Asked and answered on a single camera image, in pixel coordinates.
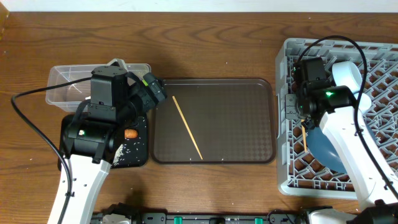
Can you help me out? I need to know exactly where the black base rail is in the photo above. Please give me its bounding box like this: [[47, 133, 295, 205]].
[[90, 213, 308, 224]]

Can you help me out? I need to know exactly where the orange carrot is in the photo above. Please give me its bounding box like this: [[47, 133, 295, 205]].
[[124, 129, 138, 139]]

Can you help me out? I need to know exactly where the clear plastic bin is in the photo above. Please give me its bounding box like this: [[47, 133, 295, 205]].
[[45, 63, 151, 113]]

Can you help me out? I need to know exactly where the dark blue plate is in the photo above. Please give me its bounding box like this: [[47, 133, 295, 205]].
[[306, 128, 346, 173]]

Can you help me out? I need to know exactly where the light blue bowl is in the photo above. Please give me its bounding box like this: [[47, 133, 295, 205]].
[[332, 61, 362, 94]]

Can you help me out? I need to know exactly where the light blue cup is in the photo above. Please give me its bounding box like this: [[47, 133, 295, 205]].
[[354, 92, 372, 114]]

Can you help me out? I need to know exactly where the dark brown serving tray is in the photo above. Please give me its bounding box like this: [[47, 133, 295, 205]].
[[149, 78, 277, 164]]

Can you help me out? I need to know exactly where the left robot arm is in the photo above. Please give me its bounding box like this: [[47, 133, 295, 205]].
[[48, 67, 167, 223]]

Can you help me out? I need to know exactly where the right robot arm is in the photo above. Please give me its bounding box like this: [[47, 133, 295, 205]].
[[285, 83, 397, 223]]

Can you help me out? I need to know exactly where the wooden chopstick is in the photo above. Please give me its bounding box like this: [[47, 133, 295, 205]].
[[172, 95, 203, 160], [301, 119, 308, 153]]

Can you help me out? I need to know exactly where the grey dishwasher rack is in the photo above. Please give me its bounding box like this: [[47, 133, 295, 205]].
[[275, 38, 397, 200]]

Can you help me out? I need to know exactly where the pile of white rice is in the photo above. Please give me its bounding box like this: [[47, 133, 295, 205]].
[[111, 141, 144, 167]]

